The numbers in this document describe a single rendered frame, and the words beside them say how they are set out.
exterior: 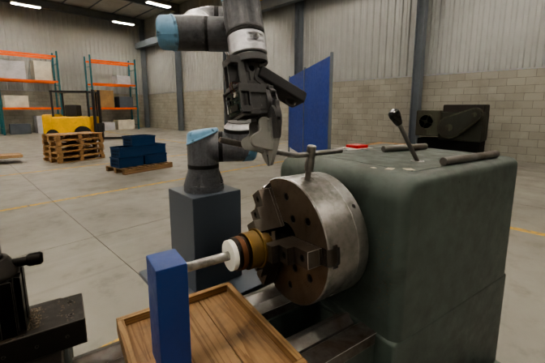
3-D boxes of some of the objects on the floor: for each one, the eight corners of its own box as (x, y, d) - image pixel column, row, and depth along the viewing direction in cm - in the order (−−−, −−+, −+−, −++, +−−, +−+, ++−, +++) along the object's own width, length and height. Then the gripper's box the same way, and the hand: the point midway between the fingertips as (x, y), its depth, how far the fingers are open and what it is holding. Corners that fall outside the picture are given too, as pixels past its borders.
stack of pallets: (90, 155, 959) (87, 130, 948) (106, 157, 913) (104, 132, 901) (42, 160, 855) (40, 134, 844) (57, 164, 809) (54, 135, 797)
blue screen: (276, 154, 976) (276, 75, 939) (301, 154, 986) (302, 76, 949) (306, 187, 572) (309, 51, 535) (349, 185, 582) (354, 52, 545)
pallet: (152, 163, 817) (151, 133, 804) (172, 167, 770) (170, 134, 758) (105, 170, 721) (103, 136, 709) (125, 175, 674) (122, 138, 662)
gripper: (216, 66, 63) (230, 171, 62) (236, 46, 56) (252, 166, 54) (253, 68, 68) (267, 167, 67) (276, 51, 60) (293, 161, 59)
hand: (272, 159), depth 62 cm, fingers closed
